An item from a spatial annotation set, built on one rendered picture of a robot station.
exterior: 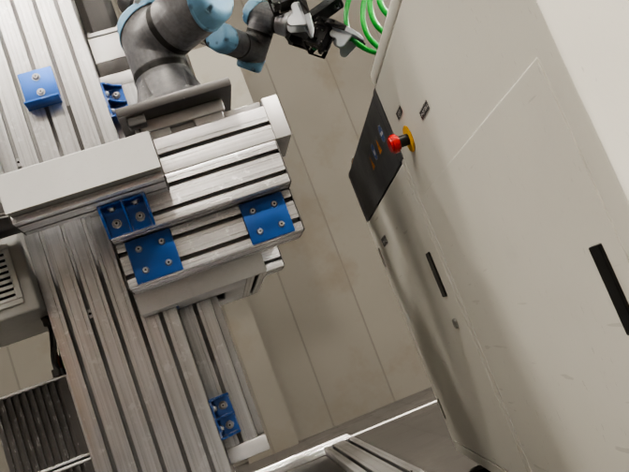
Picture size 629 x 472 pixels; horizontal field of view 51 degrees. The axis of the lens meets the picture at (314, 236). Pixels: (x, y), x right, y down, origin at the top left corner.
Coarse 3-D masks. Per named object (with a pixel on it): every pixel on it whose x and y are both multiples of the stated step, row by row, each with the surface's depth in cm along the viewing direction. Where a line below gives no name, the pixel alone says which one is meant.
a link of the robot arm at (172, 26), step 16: (160, 0) 127; (176, 0) 125; (192, 0) 123; (208, 0) 124; (224, 0) 128; (160, 16) 128; (176, 16) 126; (192, 16) 125; (208, 16) 125; (224, 16) 127; (160, 32) 129; (176, 32) 128; (192, 32) 128; (208, 32) 130; (192, 48) 134
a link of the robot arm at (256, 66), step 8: (248, 32) 184; (256, 32) 183; (256, 40) 183; (264, 40) 184; (256, 48) 182; (264, 48) 185; (248, 56) 182; (256, 56) 184; (264, 56) 187; (240, 64) 186; (248, 64) 185; (256, 64) 185; (256, 72) 188
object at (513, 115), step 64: (448, 0) 85; (512, 0) 69; (576, 0) 65; (384, 64) 123; (448, 64) 92; (512, 64) 74; (576, 64) 64; (448, 128) 102; (512, 128) 79; (576, 128) 66; (448, 192) 112; (512, 192) 86; (576, 192) 70; (448, 256) 126; (512, 256) 94; (576, 256) 75; (512, 320) 104; (576, 320) 81; (512, 384) 116; (576, 384) 88; (576, 448) 97
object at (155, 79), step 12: (156, 60) 131; (168, 60) 132; (180, 60) 134; (144, 72) 132; (156, 72) 131; (168, 72) 131; (180, 72) 132; (144, 84) 132; (156, 84) 130; (168, 84) 129; (180, 84) 130; (192, 84) 133; (144, 96) 131; (156, 96) 128
